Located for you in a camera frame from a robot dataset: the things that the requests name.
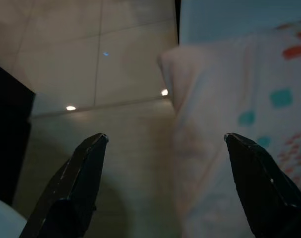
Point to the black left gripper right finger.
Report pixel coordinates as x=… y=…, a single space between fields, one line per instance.
x=266 y=198

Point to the white blanket with coloured print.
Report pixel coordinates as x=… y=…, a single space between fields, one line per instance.
x=222 y=104

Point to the pale blue fabric panel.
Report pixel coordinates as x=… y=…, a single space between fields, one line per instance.
x=227 y=17

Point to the white rounded object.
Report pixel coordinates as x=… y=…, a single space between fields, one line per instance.
x=5 y=220

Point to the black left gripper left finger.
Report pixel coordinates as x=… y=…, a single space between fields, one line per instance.
x=73 y=188

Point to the black cabinet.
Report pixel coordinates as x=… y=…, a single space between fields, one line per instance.
x=9 y=129

